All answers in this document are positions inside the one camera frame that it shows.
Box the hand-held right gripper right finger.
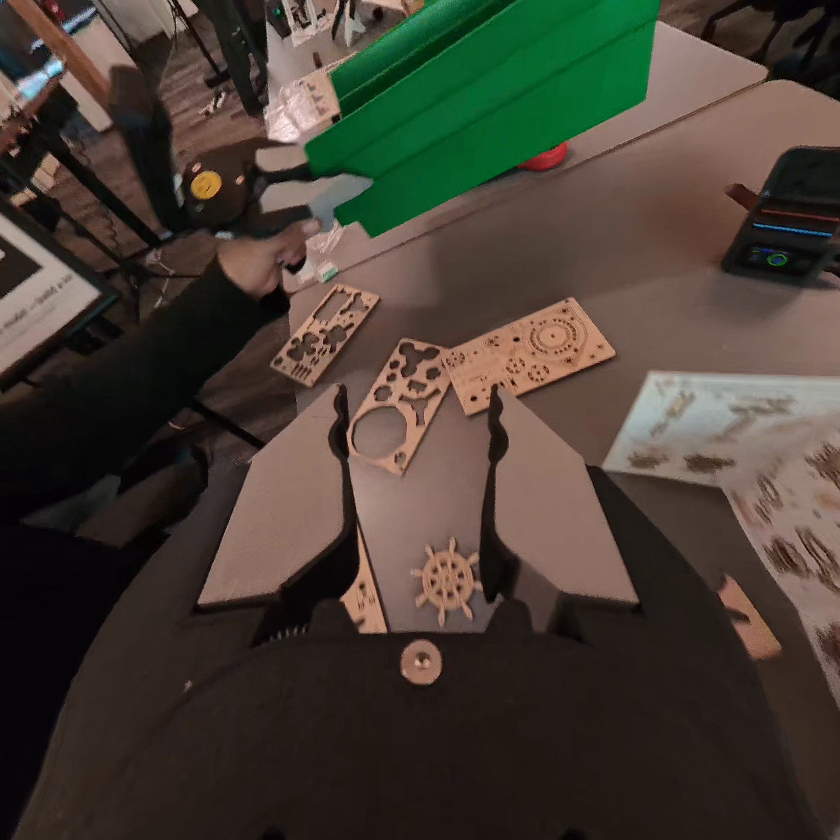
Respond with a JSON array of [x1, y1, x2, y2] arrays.
[[479, 384, 641, 632]]

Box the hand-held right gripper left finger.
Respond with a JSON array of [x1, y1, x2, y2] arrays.
[[196, 382, 360, 636]]

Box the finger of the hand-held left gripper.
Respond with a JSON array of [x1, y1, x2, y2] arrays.
[[253, 144, 315, 186], [261, 175, 375, 232]]

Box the green plastic bin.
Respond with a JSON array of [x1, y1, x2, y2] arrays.
[[303, 0, 661, 238]]

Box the person's left forearm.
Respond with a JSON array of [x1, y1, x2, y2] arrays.
[[0, 261, 292, 526]]

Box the narrow wooden parts sheet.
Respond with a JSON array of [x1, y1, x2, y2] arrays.
[[339, 525, 389, 635]]

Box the uncut wooden model parts sheet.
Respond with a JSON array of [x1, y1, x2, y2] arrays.
[[441, 297, 618, 417]]

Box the person's left hand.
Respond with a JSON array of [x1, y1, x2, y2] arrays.
[[218, 219, 324, 319]]

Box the clear plastic bag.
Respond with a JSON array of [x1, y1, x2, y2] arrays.
[[297, 222, 347, 284]]

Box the crumpled clear plastic packaging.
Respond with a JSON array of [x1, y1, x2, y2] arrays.
[[262, 71, 343, 144]]

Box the black stand legs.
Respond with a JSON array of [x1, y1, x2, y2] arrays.
[[194, 0, 271, 118]]

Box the wooden ship wheel part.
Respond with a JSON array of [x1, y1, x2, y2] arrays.
[[409, 537, 485, 628]]

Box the wooden sheet with round hole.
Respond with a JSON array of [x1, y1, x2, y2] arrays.
[[346, 337, 454, 478]]

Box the wooden sheet with clover holes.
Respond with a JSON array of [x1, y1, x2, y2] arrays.
[[269, 283, 382, 389]]

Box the black framed poster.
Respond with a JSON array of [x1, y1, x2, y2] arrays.
[[0, 194, 120, 389]]

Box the small wooden offcut piece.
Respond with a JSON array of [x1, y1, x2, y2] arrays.
[[714, 574, 783, 661]]

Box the red round object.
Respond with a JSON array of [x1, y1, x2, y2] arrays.
[[517, 140, 570, 172]]

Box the large printed instruction sheet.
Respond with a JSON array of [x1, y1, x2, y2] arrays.
[[721, 444, 840, 713]]

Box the person's dark torso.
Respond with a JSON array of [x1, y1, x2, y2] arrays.
[[0, 518, 155, 834]]

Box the black label printer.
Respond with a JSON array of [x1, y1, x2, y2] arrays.
[[721, 146, 840, 287]]

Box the black chair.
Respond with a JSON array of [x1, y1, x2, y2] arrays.
[[700, 0, 840, 96]]

